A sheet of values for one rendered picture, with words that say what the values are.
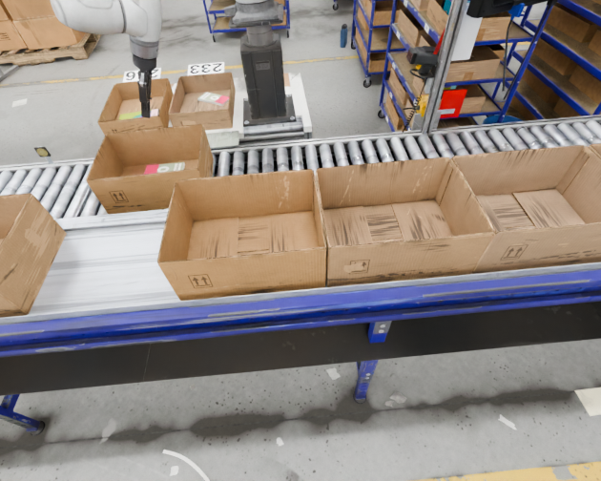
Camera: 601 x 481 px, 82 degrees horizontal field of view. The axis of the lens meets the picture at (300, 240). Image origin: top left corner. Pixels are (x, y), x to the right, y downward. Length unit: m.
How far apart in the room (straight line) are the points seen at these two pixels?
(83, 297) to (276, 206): 0.59
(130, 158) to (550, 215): 1.57
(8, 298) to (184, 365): 0.49
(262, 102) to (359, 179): 0.85
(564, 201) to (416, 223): 0.47
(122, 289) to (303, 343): 0.55
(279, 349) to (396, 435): 0.77
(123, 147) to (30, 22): 3.88
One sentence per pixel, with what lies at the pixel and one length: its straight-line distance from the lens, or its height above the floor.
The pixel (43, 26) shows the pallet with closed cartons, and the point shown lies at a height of 0.36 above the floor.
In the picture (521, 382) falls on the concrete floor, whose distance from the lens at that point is 1.98.
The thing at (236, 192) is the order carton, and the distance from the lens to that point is 1.05.
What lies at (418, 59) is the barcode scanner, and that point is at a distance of 1.60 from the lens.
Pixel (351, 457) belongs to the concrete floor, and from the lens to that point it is 1.69.
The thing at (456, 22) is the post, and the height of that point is 1.20.
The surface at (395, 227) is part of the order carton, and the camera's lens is 1.08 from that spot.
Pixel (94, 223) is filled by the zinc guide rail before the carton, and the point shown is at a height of 0.89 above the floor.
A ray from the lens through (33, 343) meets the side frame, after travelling 1.23.
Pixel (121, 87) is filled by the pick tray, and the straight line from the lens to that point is 2.22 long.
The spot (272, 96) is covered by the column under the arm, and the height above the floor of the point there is 0.87.
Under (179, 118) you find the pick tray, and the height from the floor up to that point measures 0.82.
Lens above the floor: 1.67
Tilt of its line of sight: 50 degrees down
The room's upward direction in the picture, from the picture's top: 4 degrees counter-clockwise
